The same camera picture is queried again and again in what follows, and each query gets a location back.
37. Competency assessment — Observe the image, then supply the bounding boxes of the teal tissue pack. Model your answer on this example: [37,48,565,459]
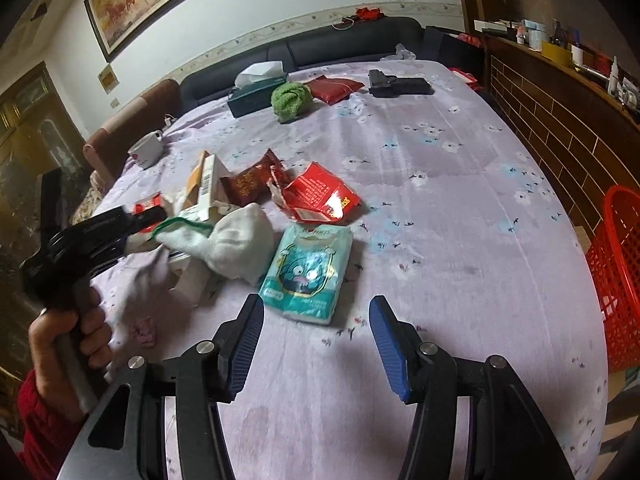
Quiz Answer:
[258,223,354,326]

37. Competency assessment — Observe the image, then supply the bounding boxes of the dark red packet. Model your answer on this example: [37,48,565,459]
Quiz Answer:
[308,75,362,106]

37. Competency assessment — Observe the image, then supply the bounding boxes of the torn red carton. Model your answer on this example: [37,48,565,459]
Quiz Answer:
[269,161,362,224]

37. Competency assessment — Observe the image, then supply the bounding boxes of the person's left hand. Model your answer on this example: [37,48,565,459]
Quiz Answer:
[27,304,114,423]

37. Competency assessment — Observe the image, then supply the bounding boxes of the black leather sofa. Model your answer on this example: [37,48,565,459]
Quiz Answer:
[179,16,427,111]

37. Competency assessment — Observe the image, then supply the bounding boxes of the brown snack wrapper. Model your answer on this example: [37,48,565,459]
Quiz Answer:
[220,148,287,207]

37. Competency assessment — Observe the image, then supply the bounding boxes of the person's left forearm red sleeve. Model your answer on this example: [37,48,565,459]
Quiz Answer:
[14,370,87,480]

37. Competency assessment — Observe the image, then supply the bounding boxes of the yellow container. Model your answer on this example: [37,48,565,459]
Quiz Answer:
[542,41,574,67]

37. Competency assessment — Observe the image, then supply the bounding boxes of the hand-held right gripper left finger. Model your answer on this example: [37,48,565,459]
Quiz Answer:
[55,292,266,480]

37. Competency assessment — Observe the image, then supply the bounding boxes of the red plastic basket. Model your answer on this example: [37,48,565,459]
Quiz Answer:
[584,185,640,373]

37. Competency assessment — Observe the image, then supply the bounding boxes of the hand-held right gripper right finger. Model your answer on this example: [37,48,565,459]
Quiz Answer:
[369,296,576,480]

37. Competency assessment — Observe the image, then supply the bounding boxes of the wooden partition cabinet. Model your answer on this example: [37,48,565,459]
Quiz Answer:
[452,0,640,242]

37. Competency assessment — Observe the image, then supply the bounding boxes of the light blue box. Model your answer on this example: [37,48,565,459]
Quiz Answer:
[522,20,549,51]

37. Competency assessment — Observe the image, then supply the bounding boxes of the black toy pistol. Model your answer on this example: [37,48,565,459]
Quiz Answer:
[368,69,434,99]

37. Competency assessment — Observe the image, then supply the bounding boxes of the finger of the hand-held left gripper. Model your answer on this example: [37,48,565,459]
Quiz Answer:
[86,239,132,275]
[122,206,169,236]

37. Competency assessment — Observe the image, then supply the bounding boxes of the white slim box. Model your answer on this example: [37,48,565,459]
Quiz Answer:
[196,154,230,222]

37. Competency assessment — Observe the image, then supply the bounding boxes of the white mug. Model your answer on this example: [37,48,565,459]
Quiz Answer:
[127,130,166,170]

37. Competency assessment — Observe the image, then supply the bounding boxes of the cardboard box under basket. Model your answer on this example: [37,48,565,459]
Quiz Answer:
[571,225,599,255]

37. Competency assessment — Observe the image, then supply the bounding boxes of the white cloth with green edge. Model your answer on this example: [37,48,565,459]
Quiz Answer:
[151,202,277,287]

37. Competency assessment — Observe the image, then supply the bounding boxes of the red gift bag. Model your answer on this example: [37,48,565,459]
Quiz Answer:
[447,66,484,92]

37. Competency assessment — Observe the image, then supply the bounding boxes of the golden glass door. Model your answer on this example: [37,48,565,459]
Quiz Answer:
[0,61,92,376]

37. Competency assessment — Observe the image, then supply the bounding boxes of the teal tissue box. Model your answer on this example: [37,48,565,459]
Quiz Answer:
[227,61,289,119]

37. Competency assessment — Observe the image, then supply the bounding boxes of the yellow wall sticker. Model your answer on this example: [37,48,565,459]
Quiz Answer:
[97,63,121,95]

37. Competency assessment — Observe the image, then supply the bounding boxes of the small red packet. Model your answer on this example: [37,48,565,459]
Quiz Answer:
[132,191,167,234]

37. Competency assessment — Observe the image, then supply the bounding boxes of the brown armchair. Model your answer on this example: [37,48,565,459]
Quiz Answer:
[82,79,182,182]

